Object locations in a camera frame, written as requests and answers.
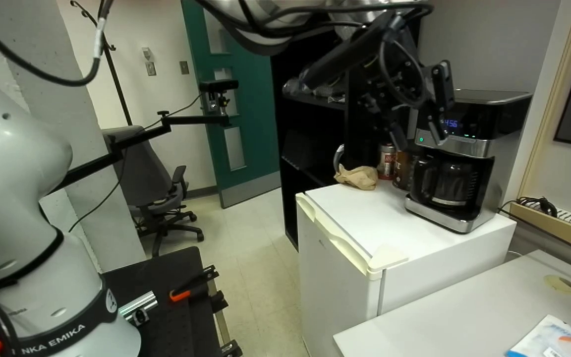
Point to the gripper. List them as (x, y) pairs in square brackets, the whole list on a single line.
[(394, 74)]

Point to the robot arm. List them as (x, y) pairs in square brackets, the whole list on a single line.
[(18, 173)]

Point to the glass coffee carafe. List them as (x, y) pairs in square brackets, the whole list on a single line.
[(444, 181)]

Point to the black and steel coffee maker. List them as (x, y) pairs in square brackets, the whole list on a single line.
[(488, 148)]

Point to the red can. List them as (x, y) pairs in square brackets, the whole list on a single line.
[(387, 161)]

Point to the brown jar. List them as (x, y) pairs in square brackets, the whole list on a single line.
[(403, 171)]

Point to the crumpled brown paper bag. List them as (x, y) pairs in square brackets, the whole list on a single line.
[(357, 177)]

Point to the clear plastic bag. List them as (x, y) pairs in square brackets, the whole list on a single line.
[(315, 88)]

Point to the black shelf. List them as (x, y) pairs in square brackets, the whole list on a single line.
[(310, 139)]

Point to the white mini fridge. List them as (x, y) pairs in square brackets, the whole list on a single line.
[(414, 258)]

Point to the green door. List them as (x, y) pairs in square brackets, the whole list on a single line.
[(253, 124)]

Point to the baseboard heater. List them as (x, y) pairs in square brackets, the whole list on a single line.
[(563, 225)]

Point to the white mini fridge door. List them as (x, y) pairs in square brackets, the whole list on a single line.
[(330, 292)]

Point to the white table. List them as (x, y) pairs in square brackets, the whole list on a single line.
[(464, 312)]

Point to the white and blue packet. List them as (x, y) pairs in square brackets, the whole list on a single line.
[(553, 339)]

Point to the grey office chair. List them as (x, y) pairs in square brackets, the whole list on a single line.
[(149, 183)]

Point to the orange and black clamp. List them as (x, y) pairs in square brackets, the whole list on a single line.
[(191, 287)]

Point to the black coat stand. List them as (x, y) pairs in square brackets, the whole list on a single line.
[(114, 74)]

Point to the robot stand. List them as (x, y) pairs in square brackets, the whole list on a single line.
[(176, 322)]

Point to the silver aluminium bar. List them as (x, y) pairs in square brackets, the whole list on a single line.
[(139, 305)]

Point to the camera on mount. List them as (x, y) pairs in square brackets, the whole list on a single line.
[(181, 120)]

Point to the wall switch plate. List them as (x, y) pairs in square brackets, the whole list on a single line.
[(150, 68), (184, 67)]

